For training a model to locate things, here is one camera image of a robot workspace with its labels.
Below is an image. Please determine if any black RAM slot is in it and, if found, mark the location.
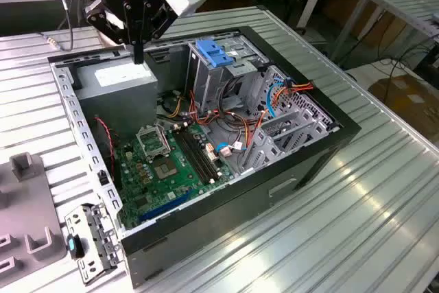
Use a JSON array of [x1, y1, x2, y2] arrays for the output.
[[177, 129, 215, 183], [172, 130, 211, 186], [182, 128, 218, 180], [187, 126, 223, 178]]

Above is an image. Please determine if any grey metal disk bay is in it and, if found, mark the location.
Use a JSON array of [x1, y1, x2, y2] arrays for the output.
[[238, 66, 342, 176]]

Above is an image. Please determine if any yellow black power wire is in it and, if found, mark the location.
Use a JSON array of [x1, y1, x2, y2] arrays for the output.
[[160, 89, 189, 119]]

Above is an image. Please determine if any black fan with red wire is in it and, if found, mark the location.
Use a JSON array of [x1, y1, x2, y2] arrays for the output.
[[94, 116, 123, 191]]

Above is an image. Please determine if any blue wire white connector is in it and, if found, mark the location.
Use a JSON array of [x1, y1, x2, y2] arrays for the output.
[[215, 141, 248, 159]]

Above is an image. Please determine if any blue plastic drive latch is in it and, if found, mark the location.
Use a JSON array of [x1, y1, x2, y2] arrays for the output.
[[195, 39, 235, 69]]

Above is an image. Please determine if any silver slot bracket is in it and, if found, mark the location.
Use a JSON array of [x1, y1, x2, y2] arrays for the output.
[[64, 202, 125, 286]]

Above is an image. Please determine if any blue flat data wire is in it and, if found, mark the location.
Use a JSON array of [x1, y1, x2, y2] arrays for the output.
[[265, 80, 287, 121]]

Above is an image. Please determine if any grey metal drive cage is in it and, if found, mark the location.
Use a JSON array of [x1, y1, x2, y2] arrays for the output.
[[187, 31, 272, 115]]

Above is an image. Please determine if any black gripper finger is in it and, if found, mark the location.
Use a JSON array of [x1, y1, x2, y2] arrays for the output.
[[84, 0, 139, 65], [138, 1, 179, 65]]

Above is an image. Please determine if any flat cardboard box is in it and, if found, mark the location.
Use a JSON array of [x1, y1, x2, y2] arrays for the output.
[[368, 75, 439, 136]]

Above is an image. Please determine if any green motherboard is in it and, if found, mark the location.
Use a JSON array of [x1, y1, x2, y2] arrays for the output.
[[112, 123, 237, 231]]

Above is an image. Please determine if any metal slat side table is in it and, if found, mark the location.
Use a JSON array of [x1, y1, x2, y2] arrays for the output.
[[331, 0, 439, 64]]

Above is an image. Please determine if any CPU socket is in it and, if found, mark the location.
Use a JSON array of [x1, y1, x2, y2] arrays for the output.
[[152, 157, 180, 181]]

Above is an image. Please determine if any grey power supply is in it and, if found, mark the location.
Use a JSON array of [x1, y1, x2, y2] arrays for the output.
[[73, 58, 159, 136]]

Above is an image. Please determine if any blue expansion slot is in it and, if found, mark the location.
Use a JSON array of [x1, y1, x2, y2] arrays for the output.
[[138, 188, 193, 222]]

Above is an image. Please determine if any mixed colour wire bundle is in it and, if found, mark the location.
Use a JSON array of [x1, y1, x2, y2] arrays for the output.
[[187, 90, 270, 152]]

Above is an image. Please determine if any red orange power wire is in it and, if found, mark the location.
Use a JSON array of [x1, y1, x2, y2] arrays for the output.
[[274, 78, 316, 102]]

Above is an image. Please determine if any black cable metal connector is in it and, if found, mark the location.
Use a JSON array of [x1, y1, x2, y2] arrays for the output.
[[36, 0, 85, 52]]

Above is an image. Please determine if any grey parts rack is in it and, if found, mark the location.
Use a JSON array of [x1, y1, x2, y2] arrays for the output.
[[0, 152, 68, 279]]

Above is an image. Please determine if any metal socket cover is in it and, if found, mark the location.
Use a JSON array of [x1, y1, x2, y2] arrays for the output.
[[136, 124, 171, 163]]

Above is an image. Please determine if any black PC case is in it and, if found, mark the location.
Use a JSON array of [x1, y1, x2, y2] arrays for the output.
[[47, 25, 363, 289]]

